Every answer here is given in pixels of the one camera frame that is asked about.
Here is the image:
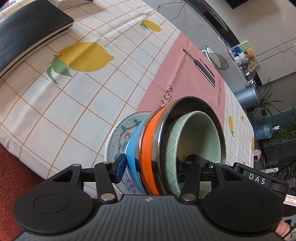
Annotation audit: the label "white painted fruit plate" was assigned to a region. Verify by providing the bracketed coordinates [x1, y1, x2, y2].
[108, 115, 146, 194]

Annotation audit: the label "blue and green painting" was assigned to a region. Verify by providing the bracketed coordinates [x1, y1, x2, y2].
[231, 41, 250, 56]

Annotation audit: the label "white woven basket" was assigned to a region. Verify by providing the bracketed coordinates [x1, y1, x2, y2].
[236, 52, 249, 64]

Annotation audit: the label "white and blue box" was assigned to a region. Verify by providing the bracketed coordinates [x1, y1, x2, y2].
[49, 0, 93, 9]

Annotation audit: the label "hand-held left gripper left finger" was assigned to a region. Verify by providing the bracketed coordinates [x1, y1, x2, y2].
[47, 154, 127, 202]

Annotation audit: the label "blue water bottle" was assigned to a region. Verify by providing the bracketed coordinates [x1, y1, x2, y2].
[253, 123, 279, 141]

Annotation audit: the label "black cable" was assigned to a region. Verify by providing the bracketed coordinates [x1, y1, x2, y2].
[166, 0, 186, 22]

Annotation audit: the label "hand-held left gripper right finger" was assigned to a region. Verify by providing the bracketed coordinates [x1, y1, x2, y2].
[178, 162, 246, 202]

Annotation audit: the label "grey trash bin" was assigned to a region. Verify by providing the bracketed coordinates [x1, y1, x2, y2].
[234, 85, 260, 110]

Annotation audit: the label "lemon grid tablecloth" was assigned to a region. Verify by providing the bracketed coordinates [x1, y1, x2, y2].
[0, 0, 256, 202]

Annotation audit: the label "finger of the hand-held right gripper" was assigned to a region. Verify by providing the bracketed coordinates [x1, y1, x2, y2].
[187, 154, 214, 168]

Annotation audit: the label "white rolling stool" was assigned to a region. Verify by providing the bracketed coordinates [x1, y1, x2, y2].
[201, 46, 229, 70]

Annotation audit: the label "hanging green vines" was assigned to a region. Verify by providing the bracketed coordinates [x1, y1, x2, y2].
[268, 123, 296, 146]

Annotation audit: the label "clear glass plate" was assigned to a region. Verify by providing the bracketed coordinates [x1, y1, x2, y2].
[104, 110, 154, 196]

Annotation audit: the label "black television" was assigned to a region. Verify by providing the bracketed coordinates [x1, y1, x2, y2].
[226, 0, 251, 9]

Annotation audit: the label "pink printed table mat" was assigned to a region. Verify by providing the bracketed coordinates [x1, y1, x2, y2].
[117, 31, 228, 202]

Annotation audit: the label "black notebook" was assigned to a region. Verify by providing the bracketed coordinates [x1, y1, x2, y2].
[0, 10, 75, 77]

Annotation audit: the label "tall potted plant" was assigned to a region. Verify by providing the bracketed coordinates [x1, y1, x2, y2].
[256, 78, 283, 113]

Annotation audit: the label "green ceramic bowl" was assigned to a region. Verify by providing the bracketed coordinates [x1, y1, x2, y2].
[161, 110, 222, 194]

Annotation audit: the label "person's right hand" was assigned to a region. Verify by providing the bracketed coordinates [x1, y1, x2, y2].
[276, 221, 290, 240]

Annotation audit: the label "orange steel bowl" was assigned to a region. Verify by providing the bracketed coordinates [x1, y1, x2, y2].
[139, 96, 226, 195]

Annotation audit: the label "blue steel bowl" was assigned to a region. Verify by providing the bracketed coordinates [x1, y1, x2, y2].
[125, 115, 154, 195]

